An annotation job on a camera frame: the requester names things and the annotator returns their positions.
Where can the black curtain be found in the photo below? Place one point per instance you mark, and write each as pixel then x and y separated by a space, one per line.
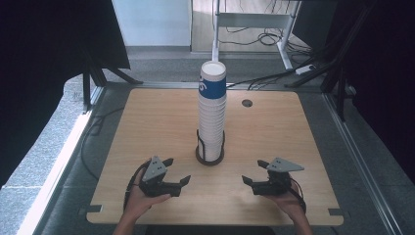
pixel 39 65
pixel 385 81

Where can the white metal desk frame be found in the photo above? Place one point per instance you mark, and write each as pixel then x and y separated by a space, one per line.
pixel 251 20

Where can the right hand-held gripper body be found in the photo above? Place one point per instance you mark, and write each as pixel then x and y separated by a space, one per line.
pixel 280 164

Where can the black metal stand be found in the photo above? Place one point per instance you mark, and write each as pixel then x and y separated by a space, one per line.
pixel 86 88
pixel 339 65

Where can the blue and white paper cup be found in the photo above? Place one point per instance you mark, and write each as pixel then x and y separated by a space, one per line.
pixel 213 89

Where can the white power strip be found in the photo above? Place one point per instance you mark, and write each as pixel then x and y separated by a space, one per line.
pixel 305 69

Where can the white panel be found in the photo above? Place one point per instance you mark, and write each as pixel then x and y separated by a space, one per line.
pixel 153 21

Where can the aluminium floor rail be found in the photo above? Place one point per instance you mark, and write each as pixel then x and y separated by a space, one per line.
pixel 362 163
pixel 58 169

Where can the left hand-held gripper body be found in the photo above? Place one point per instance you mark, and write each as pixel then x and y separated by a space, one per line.
pixel 153 171

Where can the person's left hand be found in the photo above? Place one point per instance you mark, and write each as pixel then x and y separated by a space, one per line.
pixel 137 204

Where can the dark round table grommet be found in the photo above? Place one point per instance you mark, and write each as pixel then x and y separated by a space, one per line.
pixel 247 103

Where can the person's right hand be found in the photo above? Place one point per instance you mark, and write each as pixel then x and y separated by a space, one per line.
pixel 290 202

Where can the stack of white-rimmed cups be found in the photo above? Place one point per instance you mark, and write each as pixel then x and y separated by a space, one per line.
pixel 212 124

